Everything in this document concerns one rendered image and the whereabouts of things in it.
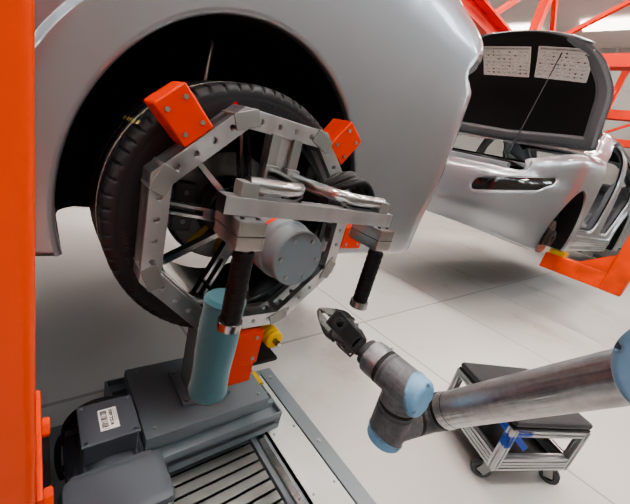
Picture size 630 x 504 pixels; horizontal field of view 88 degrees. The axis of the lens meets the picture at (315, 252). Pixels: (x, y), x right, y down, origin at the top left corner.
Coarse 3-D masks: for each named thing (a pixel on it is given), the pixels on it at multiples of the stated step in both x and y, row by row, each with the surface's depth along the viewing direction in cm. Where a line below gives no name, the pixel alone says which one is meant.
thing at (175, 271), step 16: (240, 144) 78; (240, 160) 80; (304, 160) 91; (208, 176) 76; (240, 176) 81; (304, 176) 99; (192, 208) 77; (208, 208) 80; (304, 224) 106; (320, 224) 102; (192, 240) 82; (208, 240) 83; (176, 256) 79; (224, 256) 88; (176, 272) 94; (192, 272) 102; (208, 272) 87; (224, 272) 108; (256, 272) 108; (192, 288) 90; (256, 288) 101; (272, 288) 100
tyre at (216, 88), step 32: (224, 96) 69; (256, 96) 74; (128, 128) 67; (160, 128) 65; (320, 128) 88; (96, 160) 75; (128, 160) 63; (96, 192) 69; (128, 192) 66; (128, 224) 68; (128, 256) 70; (128, 288) 74
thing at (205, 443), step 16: (112, 384) 112; (272, 400) 122; (240, 416) 113; (256, 416) 116; (272, 416) 116; (208, 432) 105; (224, 432) 107; (240, 432) 108; (256, 432) 114; (160, 448) 96; (176, 448) 98; (192, 448) 97; (208, 448) 102; (224, 448) 106; (176, 464) 96
